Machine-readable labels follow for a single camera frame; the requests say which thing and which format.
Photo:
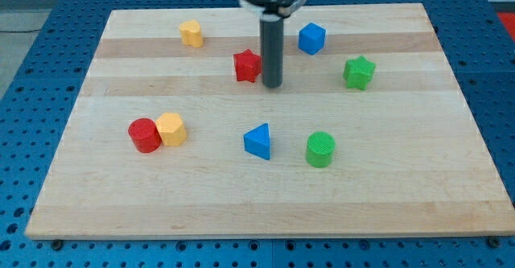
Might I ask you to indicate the yellow heart block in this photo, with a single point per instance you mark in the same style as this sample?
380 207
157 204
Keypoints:
191 35

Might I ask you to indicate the blue triangle block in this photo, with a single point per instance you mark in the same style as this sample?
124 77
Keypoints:
257 141

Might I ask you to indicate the blue cube block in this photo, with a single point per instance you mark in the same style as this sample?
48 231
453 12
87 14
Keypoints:
311 38

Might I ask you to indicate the yellow hexagon block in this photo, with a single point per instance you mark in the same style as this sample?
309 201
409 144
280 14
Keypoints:
171 129

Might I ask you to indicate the green cylinder block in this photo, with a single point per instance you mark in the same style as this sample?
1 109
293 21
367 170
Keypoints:
320 149

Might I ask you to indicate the light wooden board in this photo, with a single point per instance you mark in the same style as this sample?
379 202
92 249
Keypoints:
409 159

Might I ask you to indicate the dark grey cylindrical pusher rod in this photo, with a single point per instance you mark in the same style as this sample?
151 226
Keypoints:
271 40

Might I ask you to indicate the green star block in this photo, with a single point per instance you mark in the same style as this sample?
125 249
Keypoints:
358 73

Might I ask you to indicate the blue perforated metal table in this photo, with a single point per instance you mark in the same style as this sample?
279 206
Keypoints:
36 106

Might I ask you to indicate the red star block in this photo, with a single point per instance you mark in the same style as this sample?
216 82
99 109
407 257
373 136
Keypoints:
247 65

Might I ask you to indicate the red cylinder block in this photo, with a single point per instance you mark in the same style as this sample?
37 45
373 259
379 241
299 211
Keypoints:
144 135

